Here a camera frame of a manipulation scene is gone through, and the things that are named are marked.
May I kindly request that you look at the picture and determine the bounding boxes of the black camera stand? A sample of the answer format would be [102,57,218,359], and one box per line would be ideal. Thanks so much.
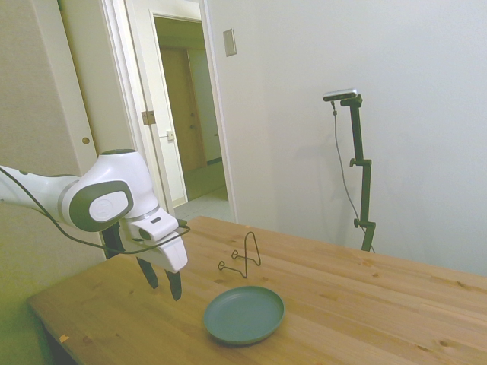
[339,95,377,252]

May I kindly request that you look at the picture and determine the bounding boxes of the beige sliding door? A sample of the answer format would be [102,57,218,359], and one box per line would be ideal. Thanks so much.
[59,0,115,263]

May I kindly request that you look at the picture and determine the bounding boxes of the black wire plate stand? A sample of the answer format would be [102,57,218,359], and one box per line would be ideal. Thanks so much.
[217,230,263,278]

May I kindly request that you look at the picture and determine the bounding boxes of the teal round plate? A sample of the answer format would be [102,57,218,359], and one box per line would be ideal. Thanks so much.
[203,285,285,346]

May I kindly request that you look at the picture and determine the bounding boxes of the silver exterior camera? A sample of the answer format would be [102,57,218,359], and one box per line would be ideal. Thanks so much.
[322,87,359,103]

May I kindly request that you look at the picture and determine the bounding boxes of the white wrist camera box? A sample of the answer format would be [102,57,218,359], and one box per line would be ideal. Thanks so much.
[128,208,190,244]

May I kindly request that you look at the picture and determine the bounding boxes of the beige wall switch plate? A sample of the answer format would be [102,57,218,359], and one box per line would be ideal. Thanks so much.
[222,28,237,58]

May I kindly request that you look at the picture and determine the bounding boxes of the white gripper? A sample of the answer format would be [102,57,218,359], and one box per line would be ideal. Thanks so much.
[136,237,189,302]

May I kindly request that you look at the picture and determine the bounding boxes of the black speaker box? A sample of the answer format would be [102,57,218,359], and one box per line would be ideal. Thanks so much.
[99,223,126,262]

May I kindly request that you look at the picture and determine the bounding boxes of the brown wooden hallway door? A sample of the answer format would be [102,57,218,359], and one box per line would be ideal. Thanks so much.
[161,47,208,173]

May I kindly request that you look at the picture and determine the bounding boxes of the white open door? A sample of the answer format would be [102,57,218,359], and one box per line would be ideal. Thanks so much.
[127,0,189,209]

